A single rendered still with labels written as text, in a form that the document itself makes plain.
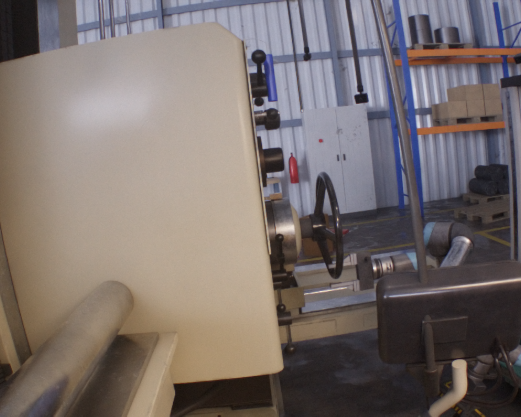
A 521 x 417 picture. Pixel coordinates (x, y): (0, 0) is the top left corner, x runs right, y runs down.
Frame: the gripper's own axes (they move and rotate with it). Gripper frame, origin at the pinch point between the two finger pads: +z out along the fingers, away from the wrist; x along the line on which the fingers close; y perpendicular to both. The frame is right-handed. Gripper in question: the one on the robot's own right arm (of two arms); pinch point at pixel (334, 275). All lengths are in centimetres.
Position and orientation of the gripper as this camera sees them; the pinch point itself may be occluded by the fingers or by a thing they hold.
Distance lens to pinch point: 159.3
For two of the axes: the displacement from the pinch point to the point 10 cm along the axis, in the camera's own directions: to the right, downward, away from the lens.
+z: -9.9, 1.3, -0.5
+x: 1.3, 9.9, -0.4
